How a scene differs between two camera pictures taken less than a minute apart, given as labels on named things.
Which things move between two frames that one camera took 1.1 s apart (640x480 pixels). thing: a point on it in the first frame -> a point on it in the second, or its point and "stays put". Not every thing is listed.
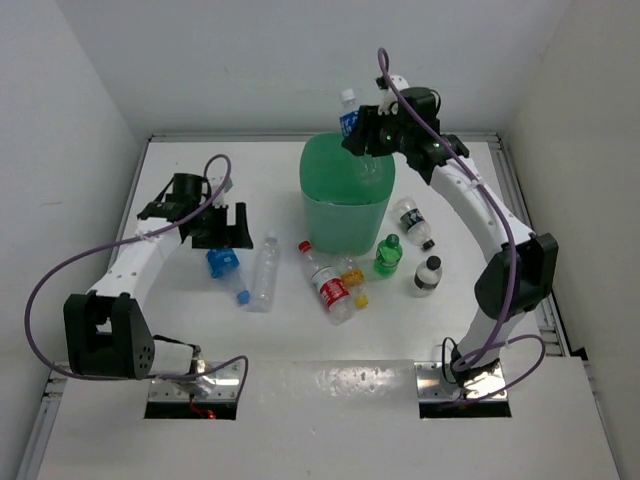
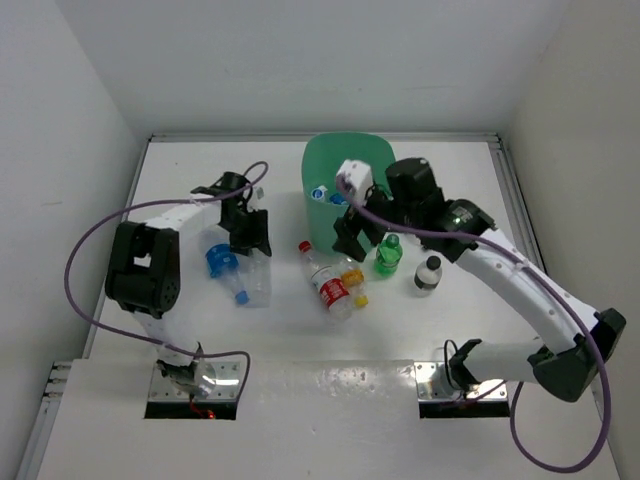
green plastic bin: (345, 194) stays put
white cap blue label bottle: (368, 168) -> (336, 198)
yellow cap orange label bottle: (352, 275) stays put
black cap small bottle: (428, 276) stays put
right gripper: (369, 123) -> (347, 228)
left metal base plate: (221, 385) stays put
